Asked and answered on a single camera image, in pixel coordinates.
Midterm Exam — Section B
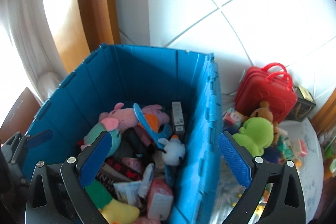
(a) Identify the pink flat package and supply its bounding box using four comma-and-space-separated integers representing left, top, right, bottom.
290, 139, 308, 158

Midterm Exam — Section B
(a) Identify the lime green frog plush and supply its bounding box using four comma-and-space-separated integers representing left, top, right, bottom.
232, 117, 274, 157

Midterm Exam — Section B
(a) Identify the green dinosaur plush toy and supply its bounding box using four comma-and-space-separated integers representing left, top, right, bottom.
84, 180, 140, 223

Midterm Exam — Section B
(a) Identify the red plastic toy suitcase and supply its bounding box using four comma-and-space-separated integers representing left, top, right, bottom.
235, 63, 297, 123

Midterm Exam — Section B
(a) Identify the green patterned snack bag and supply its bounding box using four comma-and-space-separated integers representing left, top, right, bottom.
276, 135, 294, 160

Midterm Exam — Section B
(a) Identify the grey slim cosmetic box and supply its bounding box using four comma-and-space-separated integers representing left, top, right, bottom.
171, 101, 185, 138

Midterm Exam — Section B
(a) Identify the wooden door frame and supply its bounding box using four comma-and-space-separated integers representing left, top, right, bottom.
55, 0, 121, 73

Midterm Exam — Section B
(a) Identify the white curtain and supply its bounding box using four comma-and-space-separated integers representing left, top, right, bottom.
1, 0, 67, 101

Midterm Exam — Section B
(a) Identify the pink pig plush toy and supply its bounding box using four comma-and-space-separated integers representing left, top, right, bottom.
98, 101, 172, 132

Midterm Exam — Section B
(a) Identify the dark wooden cabinet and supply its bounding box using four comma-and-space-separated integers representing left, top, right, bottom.
0, 88, 42, 144

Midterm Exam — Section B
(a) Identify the blue plastic storage crate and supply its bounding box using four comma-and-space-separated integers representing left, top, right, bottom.
22, 45, 222, 223

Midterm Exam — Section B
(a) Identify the pink white small box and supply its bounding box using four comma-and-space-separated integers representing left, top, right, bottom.
147, 178, 174, 221

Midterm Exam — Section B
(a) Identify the blue plastic shoehorn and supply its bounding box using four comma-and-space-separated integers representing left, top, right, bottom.
133, 103, 173, 149

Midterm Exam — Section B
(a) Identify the brown bear plush toy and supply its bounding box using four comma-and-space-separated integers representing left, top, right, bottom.
243, 100, 280, 145

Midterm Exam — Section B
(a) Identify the white snack packet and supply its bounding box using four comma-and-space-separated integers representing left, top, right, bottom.
113, 163, 154, 209

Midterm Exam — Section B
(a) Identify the teal pink pig plush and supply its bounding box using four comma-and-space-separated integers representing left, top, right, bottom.
80, 117, 123, 159

